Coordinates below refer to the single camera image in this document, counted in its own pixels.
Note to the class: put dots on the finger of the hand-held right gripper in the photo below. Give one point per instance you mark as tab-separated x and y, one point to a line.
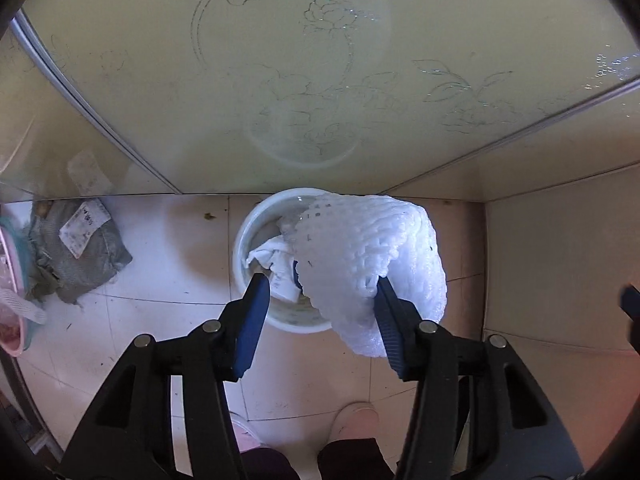
631	302

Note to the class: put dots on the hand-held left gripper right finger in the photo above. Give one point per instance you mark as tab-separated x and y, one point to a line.
387	320

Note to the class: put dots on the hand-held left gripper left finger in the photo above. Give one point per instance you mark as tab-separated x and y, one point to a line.
252	320

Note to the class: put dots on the white paper towel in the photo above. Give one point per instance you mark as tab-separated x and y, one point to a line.
270	260

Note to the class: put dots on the white foam fruit net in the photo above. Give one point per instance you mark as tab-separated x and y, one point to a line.
370	245

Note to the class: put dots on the white round trash bin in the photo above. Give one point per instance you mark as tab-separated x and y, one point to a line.
260	225

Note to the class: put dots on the person's pink slipper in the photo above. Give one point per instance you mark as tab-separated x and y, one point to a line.
245	435
352	420

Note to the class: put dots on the grey rag with paper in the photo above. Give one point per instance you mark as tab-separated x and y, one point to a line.
75	260

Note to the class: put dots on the pink plastic basin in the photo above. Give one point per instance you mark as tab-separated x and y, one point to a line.
10	310

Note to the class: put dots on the flower etched glass door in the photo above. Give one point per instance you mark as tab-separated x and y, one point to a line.
300	60

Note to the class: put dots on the frosted glass door panel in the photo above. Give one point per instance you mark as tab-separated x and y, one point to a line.
60	135

